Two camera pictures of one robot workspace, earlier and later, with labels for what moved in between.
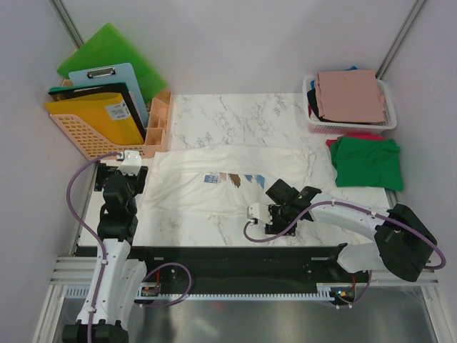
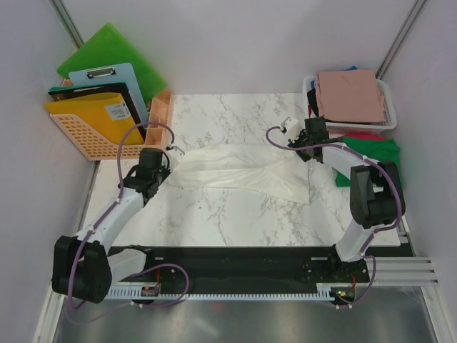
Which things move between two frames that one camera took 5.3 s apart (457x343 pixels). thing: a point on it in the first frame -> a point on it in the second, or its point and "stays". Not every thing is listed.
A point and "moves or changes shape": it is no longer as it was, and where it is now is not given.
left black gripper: (137, 181) -> (166, 172)
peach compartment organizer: (160, 122) stays
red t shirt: (329, 141) stays
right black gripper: (275, 228) -> (302, 135)
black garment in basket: (311, 96) stays
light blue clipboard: (111, 74) stays
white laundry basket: (320, 126) stays
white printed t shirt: (221, 179) moves or changes shape
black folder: (67, 93) stays
